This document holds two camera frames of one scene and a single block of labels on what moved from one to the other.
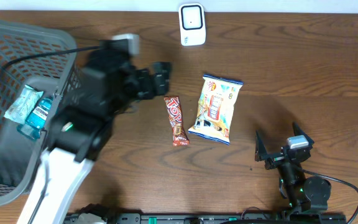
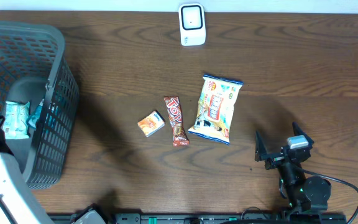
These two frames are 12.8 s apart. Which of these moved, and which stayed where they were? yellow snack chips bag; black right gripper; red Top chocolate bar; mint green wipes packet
Moved: mint green wipes packet
Stayed: yellow snack chips bag; red Top chocolate bar; black right gripper
